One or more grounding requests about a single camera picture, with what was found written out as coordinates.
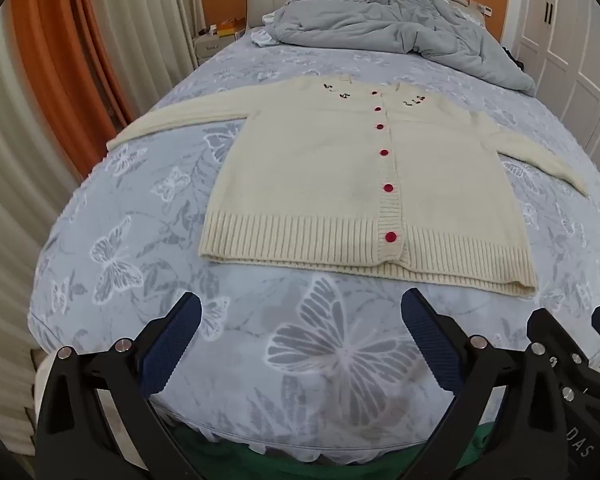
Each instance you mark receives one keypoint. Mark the dark object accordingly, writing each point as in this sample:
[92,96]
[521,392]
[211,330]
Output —
[513,59]

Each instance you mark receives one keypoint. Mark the yellow box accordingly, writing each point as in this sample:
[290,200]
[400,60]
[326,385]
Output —
[230,26]

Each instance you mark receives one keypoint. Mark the white patterned pillow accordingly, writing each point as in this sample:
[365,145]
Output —
[264,37]

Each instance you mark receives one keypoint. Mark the white nightstand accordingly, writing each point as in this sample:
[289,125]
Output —
[211,51]

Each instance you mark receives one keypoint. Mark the green cloth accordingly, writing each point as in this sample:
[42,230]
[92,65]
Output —
[280,465]

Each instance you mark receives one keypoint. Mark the cream knitted cardigan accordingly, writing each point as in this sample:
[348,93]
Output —
[330,175]

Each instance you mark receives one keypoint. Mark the bed with butterfly sheet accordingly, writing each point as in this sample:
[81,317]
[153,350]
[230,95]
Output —
[330,355]

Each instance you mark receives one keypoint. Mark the grey duvet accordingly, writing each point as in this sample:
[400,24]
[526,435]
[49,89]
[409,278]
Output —
[380,25]

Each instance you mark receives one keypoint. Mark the white wardrobe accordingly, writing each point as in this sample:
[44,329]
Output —
[570,60]

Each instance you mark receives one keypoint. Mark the orange curtain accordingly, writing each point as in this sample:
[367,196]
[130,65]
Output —
[55,60]

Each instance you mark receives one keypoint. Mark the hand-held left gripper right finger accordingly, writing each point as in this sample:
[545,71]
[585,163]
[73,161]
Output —
[432,345]

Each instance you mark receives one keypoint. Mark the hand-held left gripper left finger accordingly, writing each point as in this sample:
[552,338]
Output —
[172,345]

